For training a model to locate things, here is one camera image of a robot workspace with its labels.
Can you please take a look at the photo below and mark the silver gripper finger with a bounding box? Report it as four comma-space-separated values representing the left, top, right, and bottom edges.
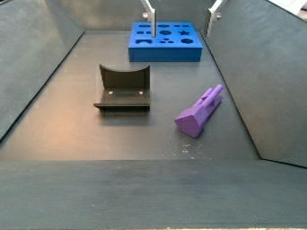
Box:
141, 0, 157, 28
206, 0, 229, 37

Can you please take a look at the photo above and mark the purple three-prong object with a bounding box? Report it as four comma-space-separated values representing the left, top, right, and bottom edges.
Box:
175, 84, 223, 137

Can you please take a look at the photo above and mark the black curved fixture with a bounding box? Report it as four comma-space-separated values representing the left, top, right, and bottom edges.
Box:
94, 66, 151, 110

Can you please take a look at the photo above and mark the blue shape-sorter block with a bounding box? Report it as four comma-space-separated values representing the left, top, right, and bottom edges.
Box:
129, 22, 203, 62

